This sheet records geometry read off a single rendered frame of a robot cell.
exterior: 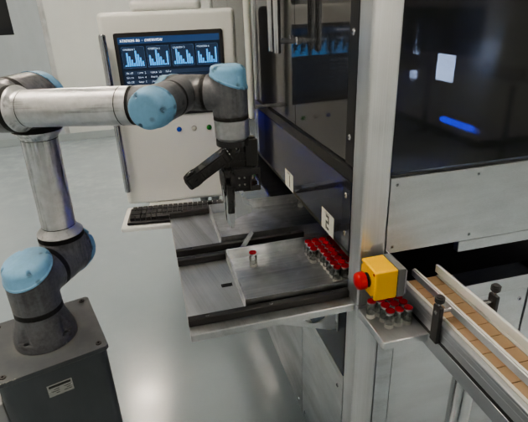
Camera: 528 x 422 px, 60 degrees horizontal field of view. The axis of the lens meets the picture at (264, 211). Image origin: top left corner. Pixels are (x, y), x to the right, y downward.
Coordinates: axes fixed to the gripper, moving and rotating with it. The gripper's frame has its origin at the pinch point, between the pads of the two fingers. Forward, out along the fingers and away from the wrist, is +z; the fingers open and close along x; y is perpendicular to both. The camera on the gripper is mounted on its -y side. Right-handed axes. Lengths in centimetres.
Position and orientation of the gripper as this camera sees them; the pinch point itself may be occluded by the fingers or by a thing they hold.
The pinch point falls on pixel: (229, 222)
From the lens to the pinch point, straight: 108.1
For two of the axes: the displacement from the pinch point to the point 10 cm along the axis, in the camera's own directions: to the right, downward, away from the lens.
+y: 9.7, -1.4, 2.2
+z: 0.4, 9.1, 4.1
